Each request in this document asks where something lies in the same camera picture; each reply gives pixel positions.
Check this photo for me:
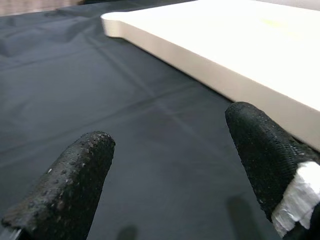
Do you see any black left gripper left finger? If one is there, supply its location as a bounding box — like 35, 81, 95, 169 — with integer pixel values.
1, 130, 116, 240

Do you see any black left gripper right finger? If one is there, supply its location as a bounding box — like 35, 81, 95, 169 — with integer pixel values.
224, 101, 320, 238

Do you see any black tablecloth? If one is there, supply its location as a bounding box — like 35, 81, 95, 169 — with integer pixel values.
0, 0, 320, 240

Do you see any white plastic table top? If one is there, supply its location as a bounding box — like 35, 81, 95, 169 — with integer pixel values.
99, 0, 320, 153

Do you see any beige cloth covered bench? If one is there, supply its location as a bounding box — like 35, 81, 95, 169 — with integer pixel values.
0, 0, 85, 8

